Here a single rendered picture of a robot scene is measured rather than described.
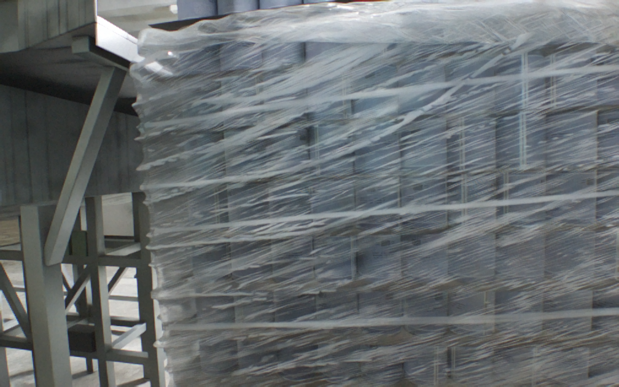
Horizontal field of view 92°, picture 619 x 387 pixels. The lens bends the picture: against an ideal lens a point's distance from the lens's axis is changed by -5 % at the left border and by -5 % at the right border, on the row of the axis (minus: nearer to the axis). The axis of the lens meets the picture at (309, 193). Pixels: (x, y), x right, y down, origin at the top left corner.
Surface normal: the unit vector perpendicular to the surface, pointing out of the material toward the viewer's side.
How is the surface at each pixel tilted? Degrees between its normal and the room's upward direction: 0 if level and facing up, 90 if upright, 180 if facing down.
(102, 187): 90
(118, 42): 90
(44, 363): 90
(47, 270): 90
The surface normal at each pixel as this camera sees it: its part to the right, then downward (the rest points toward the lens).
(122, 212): -0.14, 0.07
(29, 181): 0.99, 0.00
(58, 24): -0.42, 0.07
